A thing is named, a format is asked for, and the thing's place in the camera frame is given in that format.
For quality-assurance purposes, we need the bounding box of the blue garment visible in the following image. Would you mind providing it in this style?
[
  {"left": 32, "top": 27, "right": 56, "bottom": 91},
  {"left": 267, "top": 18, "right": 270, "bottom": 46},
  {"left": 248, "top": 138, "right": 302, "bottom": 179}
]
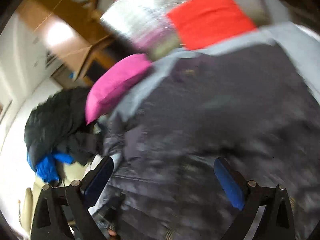
[{"left": 27, "top": 151, "right": 74, "bottom": 183}]

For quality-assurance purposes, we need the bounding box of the silver foil insulation mat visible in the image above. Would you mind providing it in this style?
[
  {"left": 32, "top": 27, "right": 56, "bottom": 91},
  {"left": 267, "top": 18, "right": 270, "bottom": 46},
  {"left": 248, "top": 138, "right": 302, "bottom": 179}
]
[{"left": 100, "top": 0, "right": 270, "bottom": 61}]

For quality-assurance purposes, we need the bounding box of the dark quilted zip jacket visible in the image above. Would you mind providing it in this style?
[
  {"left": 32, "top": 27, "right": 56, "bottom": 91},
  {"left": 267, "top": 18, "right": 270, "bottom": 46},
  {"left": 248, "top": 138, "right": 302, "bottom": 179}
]
[{"left": 103, "top": 44, "right": 319, "bottom": 239}]

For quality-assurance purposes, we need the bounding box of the grey fleece blanket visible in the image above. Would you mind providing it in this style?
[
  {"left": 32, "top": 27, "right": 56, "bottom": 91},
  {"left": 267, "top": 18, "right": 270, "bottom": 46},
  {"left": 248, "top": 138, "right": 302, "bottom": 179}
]
[{"left": 85, "top": 21, "right": 320, "bottom": 215}]

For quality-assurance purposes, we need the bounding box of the black puffer jacket pile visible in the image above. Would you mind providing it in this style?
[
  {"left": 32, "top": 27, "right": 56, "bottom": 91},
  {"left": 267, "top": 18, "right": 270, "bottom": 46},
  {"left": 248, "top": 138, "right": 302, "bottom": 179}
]
[{"left": 24, "top": 87, "right": 103, "bottom": 169}]

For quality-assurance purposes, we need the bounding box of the wooden cabinet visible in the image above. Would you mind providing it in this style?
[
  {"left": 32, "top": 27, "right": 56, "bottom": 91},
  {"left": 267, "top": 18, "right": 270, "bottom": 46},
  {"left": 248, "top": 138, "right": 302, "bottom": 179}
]
[{"left": 17, "top": 0, "right": 116, "bottom": 85}]

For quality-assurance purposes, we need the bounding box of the red pillow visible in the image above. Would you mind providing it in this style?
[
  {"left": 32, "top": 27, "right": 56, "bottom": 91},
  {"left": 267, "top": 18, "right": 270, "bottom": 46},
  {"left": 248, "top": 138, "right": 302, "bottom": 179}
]
[{"left": 167, "top": 0, "right": 256, "bottom": 50}]

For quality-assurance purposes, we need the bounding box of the pink pillow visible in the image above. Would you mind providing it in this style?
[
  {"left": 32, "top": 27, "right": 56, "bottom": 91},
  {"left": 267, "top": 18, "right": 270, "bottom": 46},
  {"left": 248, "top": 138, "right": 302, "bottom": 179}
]
[{"left": 85, "top": 54, "right": 152, "bottom": 124}]

